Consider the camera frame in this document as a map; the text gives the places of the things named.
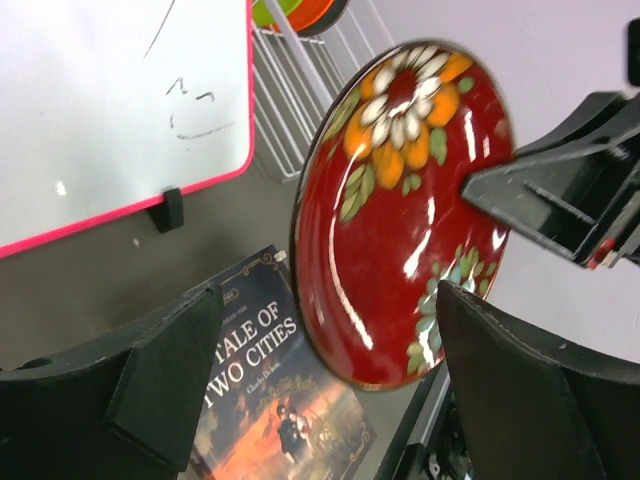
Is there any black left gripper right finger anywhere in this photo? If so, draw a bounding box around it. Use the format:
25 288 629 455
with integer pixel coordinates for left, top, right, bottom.
436 281 639 479

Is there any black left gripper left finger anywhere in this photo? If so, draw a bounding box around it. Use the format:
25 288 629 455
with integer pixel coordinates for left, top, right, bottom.
1 283 224 479

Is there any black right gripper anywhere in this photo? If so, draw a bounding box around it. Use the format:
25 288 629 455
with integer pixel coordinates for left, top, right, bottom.
460 17 640 271

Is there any red floral plate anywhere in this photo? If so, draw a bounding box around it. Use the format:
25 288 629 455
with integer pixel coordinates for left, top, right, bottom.
290 38 515 391

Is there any lime green plate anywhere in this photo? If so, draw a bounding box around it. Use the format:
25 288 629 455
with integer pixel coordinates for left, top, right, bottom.
250 0 301 29

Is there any Tale of Two Cities book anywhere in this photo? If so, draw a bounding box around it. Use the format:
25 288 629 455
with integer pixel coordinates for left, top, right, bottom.
191 245 376 480

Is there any dark teal ceramic plate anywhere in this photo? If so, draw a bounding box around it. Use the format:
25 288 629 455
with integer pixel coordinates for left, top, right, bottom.
305 0 349 36

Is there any pink framed whiteboard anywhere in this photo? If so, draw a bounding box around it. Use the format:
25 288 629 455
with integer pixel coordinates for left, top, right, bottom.
1 1 255 256

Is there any orange plate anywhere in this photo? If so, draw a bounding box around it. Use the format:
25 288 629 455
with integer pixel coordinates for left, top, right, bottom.
287 0 334 33

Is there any white wire dish rack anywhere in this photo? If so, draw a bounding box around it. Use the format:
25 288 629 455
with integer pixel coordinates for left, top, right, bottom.
252 1 393 183

